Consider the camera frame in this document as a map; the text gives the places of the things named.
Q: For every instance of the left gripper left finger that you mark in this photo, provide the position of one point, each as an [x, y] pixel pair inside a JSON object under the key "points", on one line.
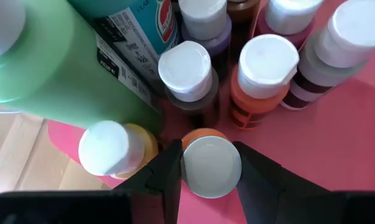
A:
{"points": [[162, 174]]}

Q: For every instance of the magenta paint bottle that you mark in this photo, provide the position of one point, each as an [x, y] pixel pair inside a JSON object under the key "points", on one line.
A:
{"points": [[289, 15]]}

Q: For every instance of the small rust brown paint bottle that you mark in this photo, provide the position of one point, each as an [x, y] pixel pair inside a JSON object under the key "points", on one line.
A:
{"points": [[243, 12]]}

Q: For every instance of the large green paint bottle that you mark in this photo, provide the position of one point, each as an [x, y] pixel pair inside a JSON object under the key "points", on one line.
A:
{"points": [[50, 62]]}

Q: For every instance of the small grey paint bottle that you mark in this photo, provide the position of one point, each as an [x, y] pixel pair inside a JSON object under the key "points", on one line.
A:
{"points": [[345, 31]]}

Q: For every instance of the small purple paint bottle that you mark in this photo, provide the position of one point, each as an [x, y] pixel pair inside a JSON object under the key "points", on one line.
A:
{"points": [[202, 18]]}

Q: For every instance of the small dark brown paint bottle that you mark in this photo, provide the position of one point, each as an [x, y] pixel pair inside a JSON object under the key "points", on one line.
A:
{"points": [[185, 71]]}

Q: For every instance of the red-orange paint bottle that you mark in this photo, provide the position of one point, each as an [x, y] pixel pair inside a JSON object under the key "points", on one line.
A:
{"points": [[265, 65]]}

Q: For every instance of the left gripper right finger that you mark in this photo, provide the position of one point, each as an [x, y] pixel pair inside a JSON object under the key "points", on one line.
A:
{"points": [[268, 186]]}

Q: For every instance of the teal paint bottle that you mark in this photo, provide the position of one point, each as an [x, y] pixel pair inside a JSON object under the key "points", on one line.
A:
{"points": [[146, 21]]}

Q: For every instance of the orange paint bottle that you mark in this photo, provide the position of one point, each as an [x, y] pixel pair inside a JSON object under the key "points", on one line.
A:
{"points": [[210, 168]]}

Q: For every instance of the pink translucent plastic bin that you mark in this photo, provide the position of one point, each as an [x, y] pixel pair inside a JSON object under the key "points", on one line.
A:
{"points": [[330, 140]]}

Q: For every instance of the yellow ochre paint bottle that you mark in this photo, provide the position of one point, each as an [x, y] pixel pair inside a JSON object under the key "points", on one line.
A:
{"points": [[112, 149]]}

